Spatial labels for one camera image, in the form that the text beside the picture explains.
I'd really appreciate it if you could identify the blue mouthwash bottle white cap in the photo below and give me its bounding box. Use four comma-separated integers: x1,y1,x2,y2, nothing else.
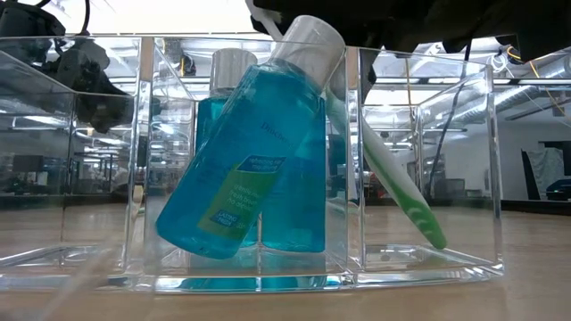
261,95,327,254
194,47,264,249
154,14,348,260

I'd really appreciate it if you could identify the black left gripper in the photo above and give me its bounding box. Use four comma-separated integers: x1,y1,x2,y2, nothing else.
44,38,137,135

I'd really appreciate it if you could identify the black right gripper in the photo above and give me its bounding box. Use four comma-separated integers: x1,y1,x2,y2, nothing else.
252,0,514,54

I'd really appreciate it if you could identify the clear plastic bag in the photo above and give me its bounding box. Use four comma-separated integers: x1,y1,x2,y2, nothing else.
0,33,508,295

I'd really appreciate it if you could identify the green white toothbrush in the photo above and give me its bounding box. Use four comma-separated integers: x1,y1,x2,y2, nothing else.
247,0,449,251

